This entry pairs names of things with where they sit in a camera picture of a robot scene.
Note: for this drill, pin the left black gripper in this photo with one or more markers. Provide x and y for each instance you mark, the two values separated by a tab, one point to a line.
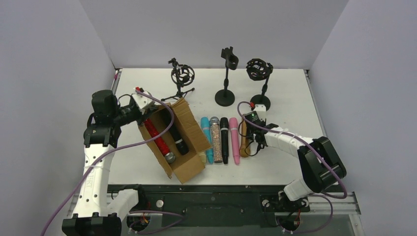
143	115

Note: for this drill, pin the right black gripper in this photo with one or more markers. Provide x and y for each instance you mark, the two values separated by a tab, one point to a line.
251	132

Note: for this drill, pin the pink microphone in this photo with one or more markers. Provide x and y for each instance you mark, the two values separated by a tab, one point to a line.
233	128

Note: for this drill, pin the gold microphone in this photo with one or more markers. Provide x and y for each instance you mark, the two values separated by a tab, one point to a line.
244	150

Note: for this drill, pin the black microphone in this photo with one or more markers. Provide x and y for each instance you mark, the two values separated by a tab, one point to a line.
179	141
224	130

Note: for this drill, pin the silver glitter microphone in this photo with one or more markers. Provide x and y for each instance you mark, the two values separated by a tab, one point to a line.
216	139

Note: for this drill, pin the black clip microphone stand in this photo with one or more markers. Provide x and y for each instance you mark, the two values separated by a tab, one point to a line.
226	97

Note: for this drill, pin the red glitter microphone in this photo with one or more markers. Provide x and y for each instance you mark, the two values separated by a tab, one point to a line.
164	149

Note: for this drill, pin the brown cardboard box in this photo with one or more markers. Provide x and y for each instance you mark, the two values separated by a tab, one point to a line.
185	167

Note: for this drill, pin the black tripod shock-mount stand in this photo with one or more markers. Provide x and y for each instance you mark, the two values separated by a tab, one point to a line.
182	75

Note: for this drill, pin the cream microphone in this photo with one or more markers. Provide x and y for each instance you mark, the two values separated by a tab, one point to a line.
203	157

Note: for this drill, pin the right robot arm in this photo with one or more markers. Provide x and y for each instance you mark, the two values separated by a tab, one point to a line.
319	162

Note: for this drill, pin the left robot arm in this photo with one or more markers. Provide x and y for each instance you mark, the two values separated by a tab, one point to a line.
92	215

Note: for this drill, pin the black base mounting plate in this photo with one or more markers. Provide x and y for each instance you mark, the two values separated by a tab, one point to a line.
212	219

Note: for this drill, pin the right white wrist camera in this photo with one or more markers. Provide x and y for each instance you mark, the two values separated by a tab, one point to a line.
260	108

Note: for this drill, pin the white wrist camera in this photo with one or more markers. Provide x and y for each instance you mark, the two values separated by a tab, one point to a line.
144	103
260	108

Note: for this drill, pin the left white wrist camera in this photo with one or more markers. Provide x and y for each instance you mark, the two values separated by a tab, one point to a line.
144	103

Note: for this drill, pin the aluminium frame rail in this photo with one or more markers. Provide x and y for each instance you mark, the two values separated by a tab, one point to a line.
246	202

